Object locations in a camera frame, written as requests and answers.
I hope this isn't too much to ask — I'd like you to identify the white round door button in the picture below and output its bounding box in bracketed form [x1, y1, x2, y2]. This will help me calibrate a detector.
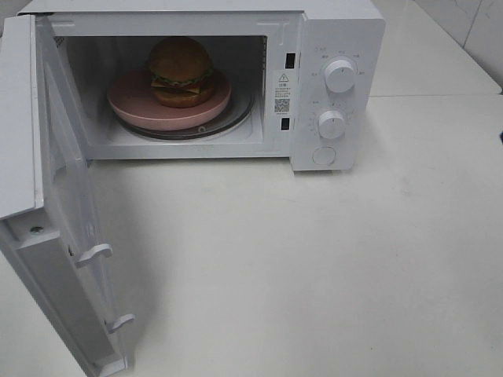
[312, 147, 336, 166]

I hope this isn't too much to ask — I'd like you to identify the burger with lettuce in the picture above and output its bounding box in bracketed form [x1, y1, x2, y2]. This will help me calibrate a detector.
[147, 36, 215, 108]

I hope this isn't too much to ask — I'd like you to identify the pink round plate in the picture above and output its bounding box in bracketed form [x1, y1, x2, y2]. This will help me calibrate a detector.
[108, 68, 232, 131]

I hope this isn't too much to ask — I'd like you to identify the white microwave door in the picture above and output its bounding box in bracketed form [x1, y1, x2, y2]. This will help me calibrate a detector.
[1, 15, 134, 376]

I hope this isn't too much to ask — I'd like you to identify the white lower microwave knob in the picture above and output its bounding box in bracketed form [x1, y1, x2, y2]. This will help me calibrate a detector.
[318, 110, 347, 140]

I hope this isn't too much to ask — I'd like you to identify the white microwave knob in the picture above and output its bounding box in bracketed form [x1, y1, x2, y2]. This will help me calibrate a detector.
[322, 57, 357, 93]
[318, 110, 347, 140]

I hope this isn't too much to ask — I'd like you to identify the white warning label sticker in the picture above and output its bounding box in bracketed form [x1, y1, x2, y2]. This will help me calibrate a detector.
[273, 71, 294, 115]

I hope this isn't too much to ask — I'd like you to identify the white microwave oven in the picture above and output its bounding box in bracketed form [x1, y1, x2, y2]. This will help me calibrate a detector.
[15, 1, 385, 171]

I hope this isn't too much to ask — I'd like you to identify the white upper microwave knob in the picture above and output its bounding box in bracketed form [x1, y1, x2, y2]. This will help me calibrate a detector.
[322, 57, 357, 93]

